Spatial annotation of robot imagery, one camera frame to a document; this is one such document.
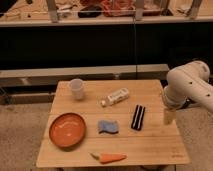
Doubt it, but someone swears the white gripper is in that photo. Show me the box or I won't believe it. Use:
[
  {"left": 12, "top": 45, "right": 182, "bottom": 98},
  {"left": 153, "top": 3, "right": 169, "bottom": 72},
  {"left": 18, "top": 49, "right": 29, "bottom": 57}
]
[{"left": 162, "top": 86, "right": 186, "bottom": 125}]

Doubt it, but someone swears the white plastic bottle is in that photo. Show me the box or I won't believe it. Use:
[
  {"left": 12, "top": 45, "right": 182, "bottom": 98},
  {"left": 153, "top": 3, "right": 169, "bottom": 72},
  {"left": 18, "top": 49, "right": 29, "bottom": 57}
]
[{"left": 100, "top": 88, "right": 129, "bottom": 107}]

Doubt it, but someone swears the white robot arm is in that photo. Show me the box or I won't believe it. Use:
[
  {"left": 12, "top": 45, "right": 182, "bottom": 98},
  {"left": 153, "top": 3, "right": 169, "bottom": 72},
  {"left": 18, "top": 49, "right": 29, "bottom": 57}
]
[{"left": 162, "top": 61, "right": 213, "bottom": 125}]

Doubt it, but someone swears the black striped block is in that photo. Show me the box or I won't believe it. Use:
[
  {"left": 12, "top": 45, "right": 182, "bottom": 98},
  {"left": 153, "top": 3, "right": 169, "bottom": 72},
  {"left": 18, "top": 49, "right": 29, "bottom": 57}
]
[{"left": 131, "top": 105, "right": 145, "bottom": 131}]

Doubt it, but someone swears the blue sponge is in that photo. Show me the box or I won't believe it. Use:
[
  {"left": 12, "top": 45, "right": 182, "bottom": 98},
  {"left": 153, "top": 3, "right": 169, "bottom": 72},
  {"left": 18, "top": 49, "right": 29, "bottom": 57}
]
[{"left": 98, "top": 120, "right": 119, "bottom": 134}]

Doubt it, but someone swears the wooden table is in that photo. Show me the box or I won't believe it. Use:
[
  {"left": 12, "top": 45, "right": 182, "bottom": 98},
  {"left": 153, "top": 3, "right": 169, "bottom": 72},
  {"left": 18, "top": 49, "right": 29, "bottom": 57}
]
[{"left": 36, "top": 80, "right": 189, "bottom": 168}]

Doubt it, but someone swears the orange toy carrot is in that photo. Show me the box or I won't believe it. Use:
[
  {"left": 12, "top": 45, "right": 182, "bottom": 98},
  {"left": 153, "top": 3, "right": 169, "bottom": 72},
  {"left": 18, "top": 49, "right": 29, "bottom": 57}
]
[{"left": 91, "top": 153, "right": 126, "bottom": 164}]

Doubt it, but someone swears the white paper cup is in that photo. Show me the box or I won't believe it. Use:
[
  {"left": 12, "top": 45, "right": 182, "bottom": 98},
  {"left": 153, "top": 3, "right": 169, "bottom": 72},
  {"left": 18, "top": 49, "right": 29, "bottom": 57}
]
[{"left": 69, "top": 78, "right": 84, "bottom": 100}]

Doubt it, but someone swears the orange plate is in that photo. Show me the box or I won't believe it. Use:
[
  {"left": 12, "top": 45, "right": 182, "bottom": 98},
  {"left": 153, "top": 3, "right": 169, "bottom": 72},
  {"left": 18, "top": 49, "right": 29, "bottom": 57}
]
[{"left": 49, "top": 113, "right": 86, "bottom": 148}]

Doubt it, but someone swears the red object on shelf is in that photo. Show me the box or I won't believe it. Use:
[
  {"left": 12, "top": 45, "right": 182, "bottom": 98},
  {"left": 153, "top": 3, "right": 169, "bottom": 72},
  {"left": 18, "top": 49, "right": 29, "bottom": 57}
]
[{"left": 101, "top": 0, "right": 135, "bottom": 17}]

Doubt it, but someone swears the black object on shelf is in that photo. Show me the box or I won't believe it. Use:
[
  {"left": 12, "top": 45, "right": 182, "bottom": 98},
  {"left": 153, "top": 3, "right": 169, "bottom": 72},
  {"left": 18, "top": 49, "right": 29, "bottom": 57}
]
[{"left": 78, "top": 5, "right": 102, "bottom": 18}]

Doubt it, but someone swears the long grey bench beam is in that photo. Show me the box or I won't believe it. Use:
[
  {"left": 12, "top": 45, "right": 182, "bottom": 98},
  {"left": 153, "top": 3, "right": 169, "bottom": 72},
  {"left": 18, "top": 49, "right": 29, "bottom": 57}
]
[{"left": 0, "top": 64, "right": 169, "bottom": 87}]

